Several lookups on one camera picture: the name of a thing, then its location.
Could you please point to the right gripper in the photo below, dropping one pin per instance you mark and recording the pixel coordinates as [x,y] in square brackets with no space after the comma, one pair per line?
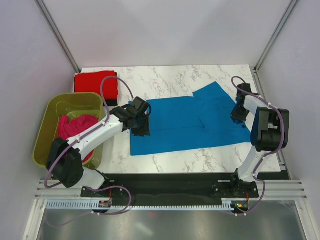
[241,118]

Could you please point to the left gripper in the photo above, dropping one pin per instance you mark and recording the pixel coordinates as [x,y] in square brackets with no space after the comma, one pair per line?
[145,130]

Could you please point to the blue t shirt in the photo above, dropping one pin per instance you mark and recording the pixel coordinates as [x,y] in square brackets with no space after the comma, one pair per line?
[202,120]

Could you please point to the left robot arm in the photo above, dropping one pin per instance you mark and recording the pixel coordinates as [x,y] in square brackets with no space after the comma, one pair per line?
[65,157]

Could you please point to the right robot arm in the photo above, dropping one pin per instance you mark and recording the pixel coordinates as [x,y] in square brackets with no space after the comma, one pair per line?
[269,134]

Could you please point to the folded black t shirt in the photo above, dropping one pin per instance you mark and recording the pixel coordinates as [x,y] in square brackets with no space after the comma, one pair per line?
[110,102]

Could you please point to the folded red t shirt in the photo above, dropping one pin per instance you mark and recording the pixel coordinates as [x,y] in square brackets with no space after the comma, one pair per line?
[91,82]

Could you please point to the pink t shirt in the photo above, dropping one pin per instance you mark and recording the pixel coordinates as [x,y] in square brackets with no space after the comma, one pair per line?
[70,128]

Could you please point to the olive green plastic bin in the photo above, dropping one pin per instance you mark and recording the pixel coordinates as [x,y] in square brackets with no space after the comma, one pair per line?
[72,105]

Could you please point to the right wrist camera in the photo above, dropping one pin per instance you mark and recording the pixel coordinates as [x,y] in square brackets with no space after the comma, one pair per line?
[243,87]

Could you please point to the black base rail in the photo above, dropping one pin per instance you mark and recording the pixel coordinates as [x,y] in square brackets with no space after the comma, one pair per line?
[170,188]

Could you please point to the white slotted cable duct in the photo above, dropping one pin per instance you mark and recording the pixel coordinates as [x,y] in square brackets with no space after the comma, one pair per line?
[225,205]

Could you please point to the right aluminium frame post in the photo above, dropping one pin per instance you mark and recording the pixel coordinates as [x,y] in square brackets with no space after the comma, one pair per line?
[276,33]

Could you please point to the aluminium frame post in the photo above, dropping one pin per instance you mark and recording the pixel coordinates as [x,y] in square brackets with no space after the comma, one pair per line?
[276,33]
[57,34]

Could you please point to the left aluminium frame post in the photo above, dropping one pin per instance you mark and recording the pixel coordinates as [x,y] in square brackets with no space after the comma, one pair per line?
[57,34]

